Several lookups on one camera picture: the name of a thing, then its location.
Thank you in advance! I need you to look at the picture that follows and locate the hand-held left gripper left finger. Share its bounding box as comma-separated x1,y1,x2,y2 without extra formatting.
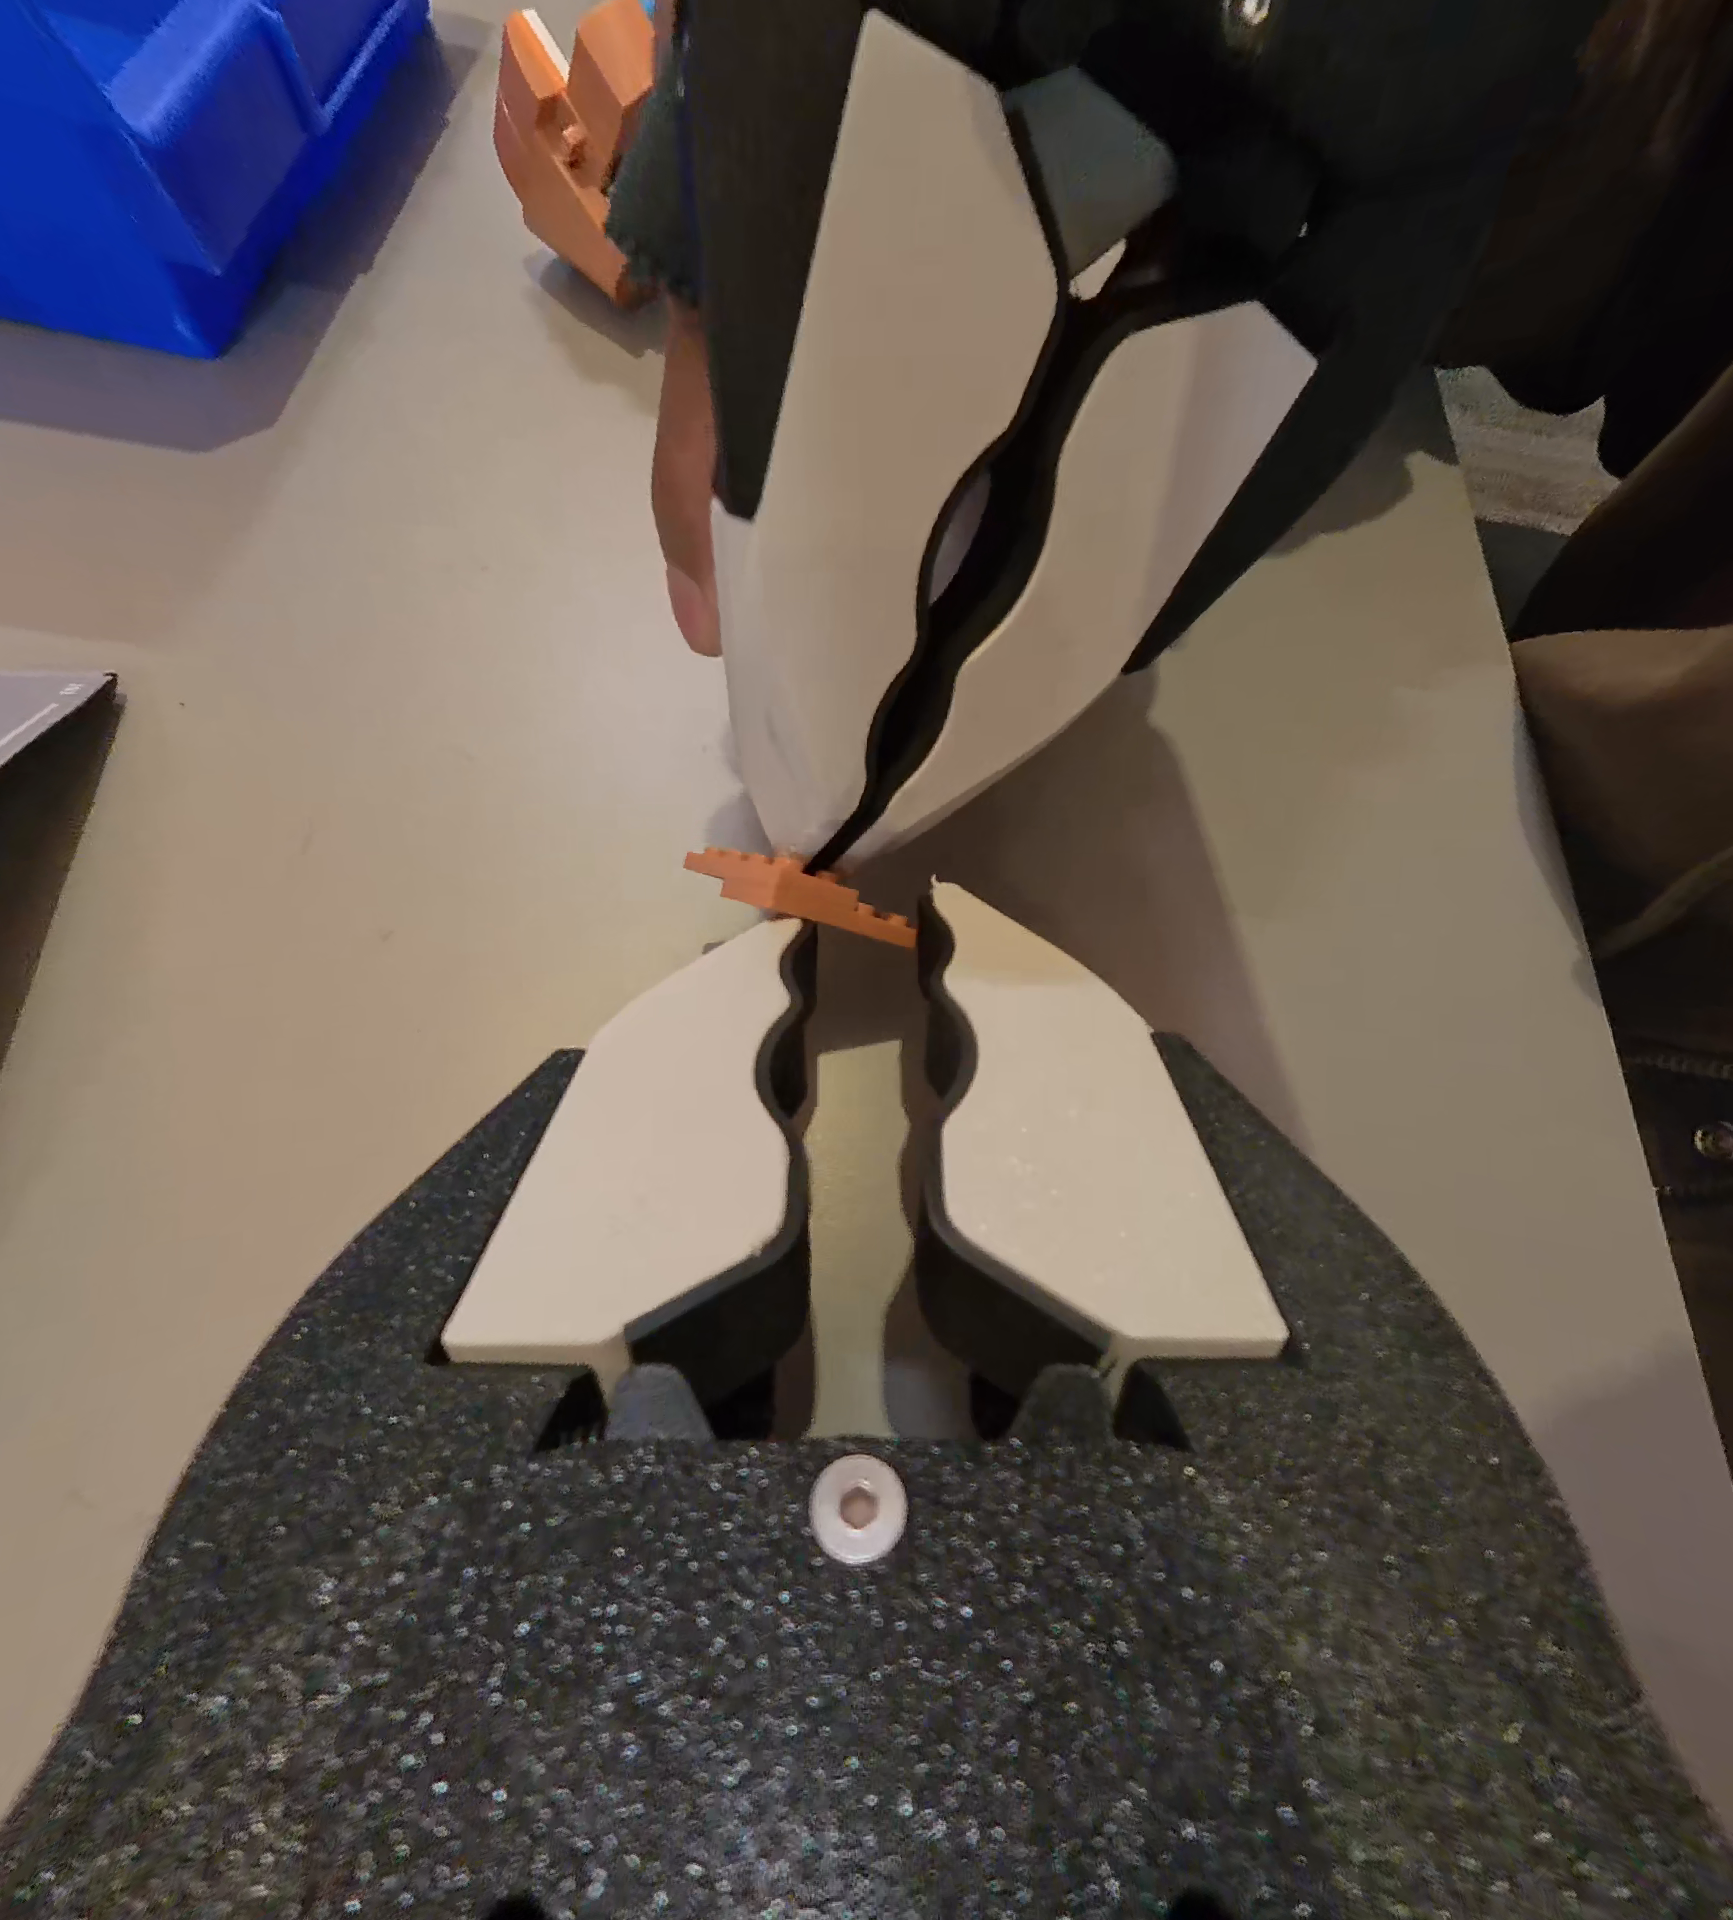
438,920,820,1377

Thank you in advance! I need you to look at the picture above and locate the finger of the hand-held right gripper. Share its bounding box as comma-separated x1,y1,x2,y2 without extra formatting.
710,8,1071,872
844,296,1324,867

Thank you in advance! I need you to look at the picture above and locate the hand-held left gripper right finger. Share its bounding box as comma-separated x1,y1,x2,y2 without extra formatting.
918,884,1291,1377

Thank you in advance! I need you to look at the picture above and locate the brown toy brick model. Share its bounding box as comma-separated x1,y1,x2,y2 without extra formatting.
493,0,658,307

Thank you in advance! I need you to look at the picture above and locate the brown long plate brick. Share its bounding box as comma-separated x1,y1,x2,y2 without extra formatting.
722,867,922,949

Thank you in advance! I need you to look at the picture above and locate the grey instruction booklet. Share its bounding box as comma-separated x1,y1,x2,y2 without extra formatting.
0,670,122,1281

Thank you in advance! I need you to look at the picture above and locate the blue plastic bin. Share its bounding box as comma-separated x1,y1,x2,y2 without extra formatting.
0,0,435,365

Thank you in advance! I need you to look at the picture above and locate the grey desk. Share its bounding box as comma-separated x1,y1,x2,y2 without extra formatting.
0,0,1733,1920

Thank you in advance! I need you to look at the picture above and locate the person's right hand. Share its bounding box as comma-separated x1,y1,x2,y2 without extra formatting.
649,320,728,665

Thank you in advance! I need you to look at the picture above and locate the person's brown jacket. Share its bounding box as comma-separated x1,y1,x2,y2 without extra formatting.
1509,269,1733,1772

